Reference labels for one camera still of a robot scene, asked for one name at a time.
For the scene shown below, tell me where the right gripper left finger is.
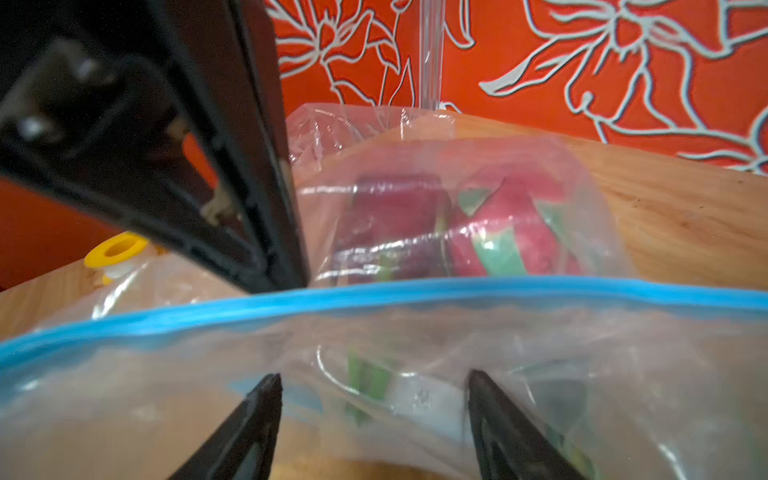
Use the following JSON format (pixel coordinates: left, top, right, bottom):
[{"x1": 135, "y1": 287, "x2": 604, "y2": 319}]
[{"x1": 171, "y1": 374, "x2": 283, "y2": 480}]

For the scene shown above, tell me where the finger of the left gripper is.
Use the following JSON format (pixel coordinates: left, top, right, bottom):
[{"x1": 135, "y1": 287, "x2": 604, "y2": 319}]
[{"x1": 1, "y1": 1, "x2": 308, "y2": 293}]

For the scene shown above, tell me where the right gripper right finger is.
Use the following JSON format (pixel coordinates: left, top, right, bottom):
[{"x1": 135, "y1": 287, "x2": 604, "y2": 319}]
[{"x1": 467, "y1": 370, "x2": 582, "y2": 480}]

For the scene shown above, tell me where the clear zip-top bag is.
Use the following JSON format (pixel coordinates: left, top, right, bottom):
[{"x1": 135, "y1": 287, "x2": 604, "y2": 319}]
[{"x1": 1, "y1": 104, "x2": 767, "y2": 479}]

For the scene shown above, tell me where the yellow white tape roll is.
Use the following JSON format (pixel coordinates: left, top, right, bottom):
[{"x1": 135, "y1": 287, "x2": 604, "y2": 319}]
[{"x1": 83, "y1": 232, "x2": 157, "y2": 285}]

